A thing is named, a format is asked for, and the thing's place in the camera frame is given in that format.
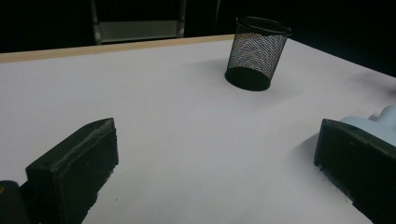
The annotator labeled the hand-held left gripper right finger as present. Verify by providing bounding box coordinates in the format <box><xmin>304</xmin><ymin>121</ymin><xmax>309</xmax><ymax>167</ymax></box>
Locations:
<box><xmin>313</xmin><ymin>118</ymin><xmax>396</xmax><ymax>224</ymax></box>

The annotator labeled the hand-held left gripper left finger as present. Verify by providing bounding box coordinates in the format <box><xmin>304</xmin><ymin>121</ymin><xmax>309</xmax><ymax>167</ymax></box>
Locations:
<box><xmin>25</xmin><ymin>117</ymin><xmax>120</xmax><ymax>224</ymax></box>

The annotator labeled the light blue hairbrush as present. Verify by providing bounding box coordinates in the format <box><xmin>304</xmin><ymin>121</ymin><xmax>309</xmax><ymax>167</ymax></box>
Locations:
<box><xmin>340</xmin><ymin>104</ymin><xmax>396</xmax><ymax>147</ymax></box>

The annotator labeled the black mesh pen holder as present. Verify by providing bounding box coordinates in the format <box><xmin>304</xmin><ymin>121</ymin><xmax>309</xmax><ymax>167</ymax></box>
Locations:
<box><xmin>224</xmin><ymin>16</ymin><xmax>293</xmax><ymax>92</ymax></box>

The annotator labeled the grey metal stand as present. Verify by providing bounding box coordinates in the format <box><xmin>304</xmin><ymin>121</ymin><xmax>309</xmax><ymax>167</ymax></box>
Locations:
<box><xmin>90</xmin><ymin>0</ymin><xmax>189</xmax><ymax>47</ymax></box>

